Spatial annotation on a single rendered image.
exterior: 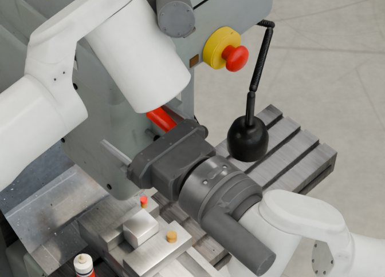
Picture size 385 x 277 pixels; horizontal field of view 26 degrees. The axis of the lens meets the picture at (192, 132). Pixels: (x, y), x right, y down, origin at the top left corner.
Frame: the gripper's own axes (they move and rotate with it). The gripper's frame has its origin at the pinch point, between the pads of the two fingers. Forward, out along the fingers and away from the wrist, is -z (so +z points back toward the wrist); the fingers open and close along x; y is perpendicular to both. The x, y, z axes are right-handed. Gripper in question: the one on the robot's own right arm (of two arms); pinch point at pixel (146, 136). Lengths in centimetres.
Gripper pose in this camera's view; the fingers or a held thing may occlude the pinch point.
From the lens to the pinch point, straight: 114.1
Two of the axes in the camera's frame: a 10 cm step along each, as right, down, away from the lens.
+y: 0.0, 6.4, 7.7
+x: -7.2, 5.3, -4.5
